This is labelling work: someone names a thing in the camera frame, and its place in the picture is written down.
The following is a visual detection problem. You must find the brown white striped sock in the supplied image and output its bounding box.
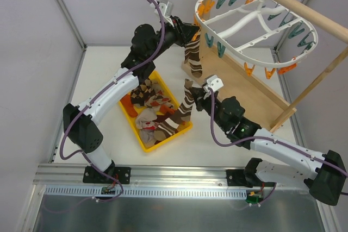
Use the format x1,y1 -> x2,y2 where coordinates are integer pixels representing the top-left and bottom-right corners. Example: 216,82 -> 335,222
184,31 -> 203,78

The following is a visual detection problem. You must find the brown argyle sock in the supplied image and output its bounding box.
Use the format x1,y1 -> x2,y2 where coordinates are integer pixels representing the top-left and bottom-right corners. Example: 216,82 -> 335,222
130,79 -> 163,106

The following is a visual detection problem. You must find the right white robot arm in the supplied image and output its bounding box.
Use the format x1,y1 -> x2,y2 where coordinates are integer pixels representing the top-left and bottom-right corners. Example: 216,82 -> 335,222
189,87 -> 347,206

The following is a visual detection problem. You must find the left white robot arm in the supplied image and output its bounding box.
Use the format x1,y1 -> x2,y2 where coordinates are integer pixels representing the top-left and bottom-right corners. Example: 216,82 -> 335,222
63,16 -> 199,183

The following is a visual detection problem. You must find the wooden hanger stand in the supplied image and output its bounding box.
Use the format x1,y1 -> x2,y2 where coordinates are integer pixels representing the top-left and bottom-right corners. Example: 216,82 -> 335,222
192,0 -> 347,131

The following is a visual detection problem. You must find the white round clip hanger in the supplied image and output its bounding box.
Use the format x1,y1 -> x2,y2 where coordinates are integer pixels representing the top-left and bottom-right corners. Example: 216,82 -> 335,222
194,0 -> 319,79

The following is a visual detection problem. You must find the teal clothes peg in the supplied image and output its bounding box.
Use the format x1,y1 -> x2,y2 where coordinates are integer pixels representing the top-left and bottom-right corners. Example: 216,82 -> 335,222
204,33 -> 214,48
217,41 -> 226,58

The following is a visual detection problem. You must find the yellow plastic tray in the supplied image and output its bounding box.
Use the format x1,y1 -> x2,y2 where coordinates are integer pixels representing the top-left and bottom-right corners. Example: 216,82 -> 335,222
119,71 -> 192,153

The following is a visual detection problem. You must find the beige sock with red pattern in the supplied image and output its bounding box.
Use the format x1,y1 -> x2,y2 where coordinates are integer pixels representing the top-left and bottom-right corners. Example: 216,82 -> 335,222
135,108 -> 157,143

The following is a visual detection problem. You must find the green circuit board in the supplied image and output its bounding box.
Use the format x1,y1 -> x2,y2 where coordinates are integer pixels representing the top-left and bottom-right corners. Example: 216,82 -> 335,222
245,192 -> 264,205

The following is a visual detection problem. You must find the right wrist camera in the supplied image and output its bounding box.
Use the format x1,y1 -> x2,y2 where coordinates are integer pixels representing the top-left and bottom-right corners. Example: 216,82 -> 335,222
202,75 -> 224,99

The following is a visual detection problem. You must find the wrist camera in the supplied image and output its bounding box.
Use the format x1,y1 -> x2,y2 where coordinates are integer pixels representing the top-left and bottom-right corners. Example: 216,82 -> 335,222
202,75 -> 224,99
158,0 -> 173,21

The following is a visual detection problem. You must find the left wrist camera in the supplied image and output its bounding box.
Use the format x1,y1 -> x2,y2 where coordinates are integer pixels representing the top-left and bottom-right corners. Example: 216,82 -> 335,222
158,0 -> 173,21

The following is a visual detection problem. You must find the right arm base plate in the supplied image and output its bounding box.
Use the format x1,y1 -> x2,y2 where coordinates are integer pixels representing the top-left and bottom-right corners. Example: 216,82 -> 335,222
226,169 -> 248,187

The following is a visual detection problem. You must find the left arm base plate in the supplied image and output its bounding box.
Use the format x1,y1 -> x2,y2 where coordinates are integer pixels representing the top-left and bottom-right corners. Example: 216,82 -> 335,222
82,166 -> 132,184

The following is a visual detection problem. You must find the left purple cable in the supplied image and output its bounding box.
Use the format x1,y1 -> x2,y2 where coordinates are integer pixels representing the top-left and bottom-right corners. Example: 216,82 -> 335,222
59,0 -> 167,161

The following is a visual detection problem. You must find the aluminium mounting rail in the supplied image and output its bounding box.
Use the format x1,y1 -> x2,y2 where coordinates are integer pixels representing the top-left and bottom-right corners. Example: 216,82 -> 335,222
33,163 -> 307,189

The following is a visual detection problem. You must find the perforated cable duct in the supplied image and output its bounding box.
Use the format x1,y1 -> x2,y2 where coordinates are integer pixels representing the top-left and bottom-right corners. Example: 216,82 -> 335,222
45,185 -> 247,200

